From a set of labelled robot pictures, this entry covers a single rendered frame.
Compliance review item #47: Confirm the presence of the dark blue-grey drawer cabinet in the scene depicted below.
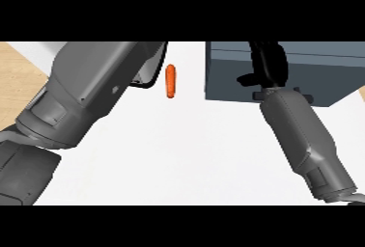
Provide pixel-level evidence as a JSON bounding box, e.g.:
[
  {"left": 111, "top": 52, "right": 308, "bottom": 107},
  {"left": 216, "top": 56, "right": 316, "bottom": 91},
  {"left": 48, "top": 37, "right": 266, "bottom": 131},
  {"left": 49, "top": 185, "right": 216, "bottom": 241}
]
[{"left": 204, "top": 41, "right": 365, "bottom": 109}]

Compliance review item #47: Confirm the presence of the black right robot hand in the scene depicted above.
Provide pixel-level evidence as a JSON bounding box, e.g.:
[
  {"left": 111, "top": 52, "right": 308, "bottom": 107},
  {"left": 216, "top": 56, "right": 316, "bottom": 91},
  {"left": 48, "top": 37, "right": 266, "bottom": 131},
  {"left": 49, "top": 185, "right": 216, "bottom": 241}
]
[{"left": 235, "top": 41, "right": 290, "bottom": 89}]

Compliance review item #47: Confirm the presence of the orange can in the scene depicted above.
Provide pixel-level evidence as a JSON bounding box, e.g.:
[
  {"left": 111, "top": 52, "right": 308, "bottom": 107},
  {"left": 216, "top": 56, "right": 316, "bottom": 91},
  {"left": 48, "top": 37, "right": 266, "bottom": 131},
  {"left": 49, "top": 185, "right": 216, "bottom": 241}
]
[{"left": 164, "top": 64, "right": 179, "bottom": 99}]

